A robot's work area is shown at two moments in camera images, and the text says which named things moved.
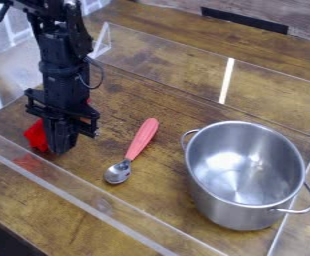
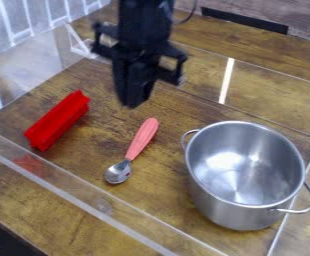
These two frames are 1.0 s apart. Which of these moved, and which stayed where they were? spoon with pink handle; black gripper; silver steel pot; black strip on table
Moved: black gripper
Stayed: spoon with pink handle; silver steel pot; black strip on table
